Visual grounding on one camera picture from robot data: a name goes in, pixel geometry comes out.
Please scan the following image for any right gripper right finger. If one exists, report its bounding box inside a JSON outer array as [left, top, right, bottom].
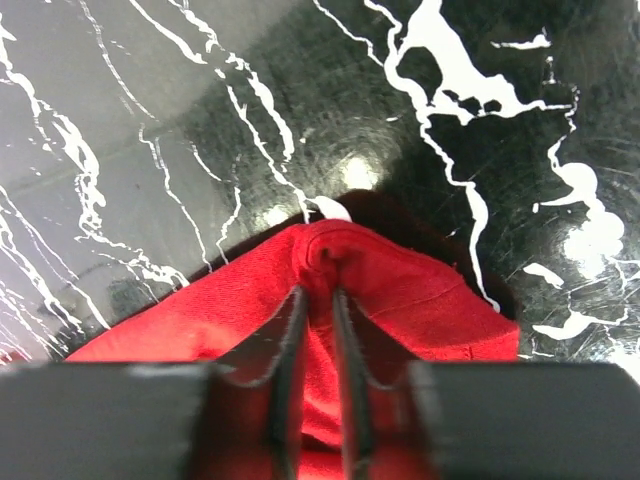
[[332, 288, 420, 479]]

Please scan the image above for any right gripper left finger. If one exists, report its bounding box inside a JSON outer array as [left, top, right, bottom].
[[214, 286, 308, 479]]

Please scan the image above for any dark red t shirt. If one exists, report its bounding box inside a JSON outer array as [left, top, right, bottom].
[[71, 220, 519, 479]]

